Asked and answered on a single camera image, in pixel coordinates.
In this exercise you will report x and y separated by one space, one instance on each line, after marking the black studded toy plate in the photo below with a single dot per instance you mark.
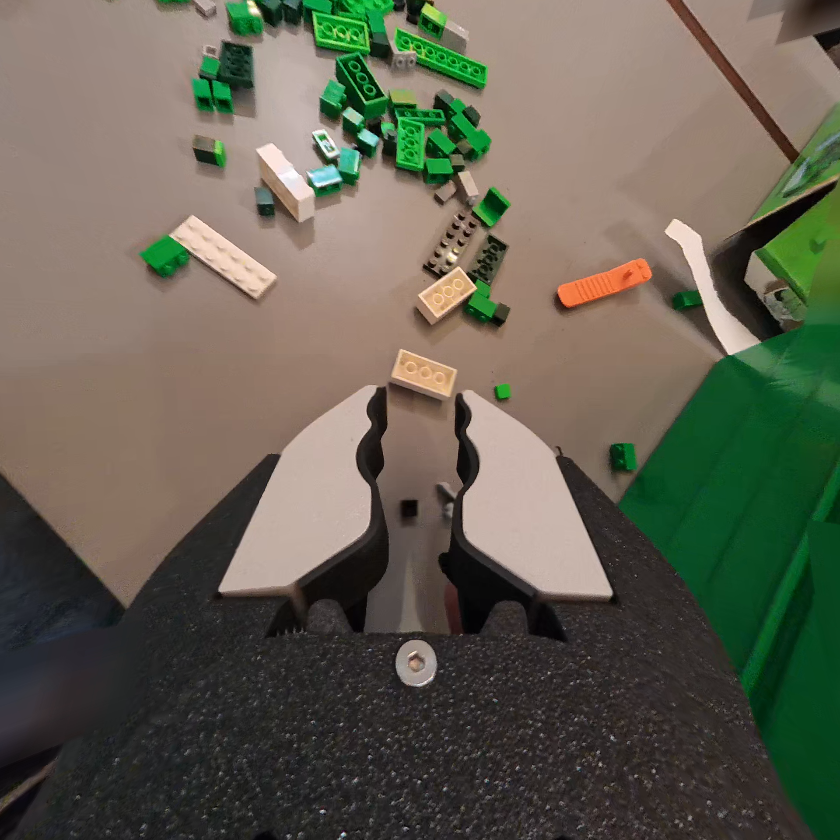
451 243

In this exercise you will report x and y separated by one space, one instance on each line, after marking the white angled toy brick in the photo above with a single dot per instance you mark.
457 36

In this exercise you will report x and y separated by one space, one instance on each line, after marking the person's leg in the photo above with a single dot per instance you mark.
46 571

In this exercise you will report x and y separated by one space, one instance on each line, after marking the small grey toy piece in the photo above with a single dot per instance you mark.
446 499

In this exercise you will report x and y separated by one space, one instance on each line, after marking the long green holed plate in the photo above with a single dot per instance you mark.
439 58

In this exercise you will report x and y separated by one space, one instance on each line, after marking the light grey bracket piece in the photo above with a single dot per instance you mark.
403 60

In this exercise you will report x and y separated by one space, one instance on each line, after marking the grey desk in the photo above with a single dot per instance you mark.
131 361

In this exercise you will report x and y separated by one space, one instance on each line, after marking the small black toy piece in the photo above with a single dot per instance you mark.
409 509

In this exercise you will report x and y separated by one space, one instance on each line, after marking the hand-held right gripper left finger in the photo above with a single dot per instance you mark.
315 518

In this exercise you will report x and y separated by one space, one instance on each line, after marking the white studded toy plate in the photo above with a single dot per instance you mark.
223 256

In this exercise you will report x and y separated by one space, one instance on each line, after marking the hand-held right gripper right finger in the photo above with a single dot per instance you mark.
525 525

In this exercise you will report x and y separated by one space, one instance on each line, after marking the cream toy brick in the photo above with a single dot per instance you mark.
446 294
423 373

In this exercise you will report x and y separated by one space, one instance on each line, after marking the orange brick separator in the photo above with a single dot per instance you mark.
600 285

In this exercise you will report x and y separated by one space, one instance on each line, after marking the green cardboard toy box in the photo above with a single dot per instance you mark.
709 472

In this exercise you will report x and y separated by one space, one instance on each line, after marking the pile of green toy bricks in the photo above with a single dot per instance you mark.
359 85

